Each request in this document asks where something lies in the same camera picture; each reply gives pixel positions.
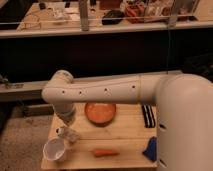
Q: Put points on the orange carrot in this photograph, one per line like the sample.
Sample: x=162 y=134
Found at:
x=104 y=152

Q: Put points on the orange bowl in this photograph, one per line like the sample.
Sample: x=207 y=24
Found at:
x=100 y=113

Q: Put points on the wooden table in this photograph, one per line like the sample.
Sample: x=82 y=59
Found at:
x=125 y=134

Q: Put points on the blue cloth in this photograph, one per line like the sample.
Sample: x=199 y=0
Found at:
x=151 y=150

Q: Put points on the black and white striped object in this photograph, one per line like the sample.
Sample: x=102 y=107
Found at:
x=148 y=115

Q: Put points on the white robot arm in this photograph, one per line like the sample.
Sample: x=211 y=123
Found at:
x=184 y=104

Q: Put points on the black bag on shelf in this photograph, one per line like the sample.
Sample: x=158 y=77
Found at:
x=112 y=17

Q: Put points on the white plastic cup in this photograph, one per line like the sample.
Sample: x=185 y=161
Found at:
x=54 y=150

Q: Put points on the clear plastic bottle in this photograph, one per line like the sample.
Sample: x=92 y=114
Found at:
x=68 y=134

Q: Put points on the grey vertical post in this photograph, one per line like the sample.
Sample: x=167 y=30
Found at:
x=83 y=9

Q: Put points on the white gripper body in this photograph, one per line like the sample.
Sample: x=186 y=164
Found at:
x=66 y=113

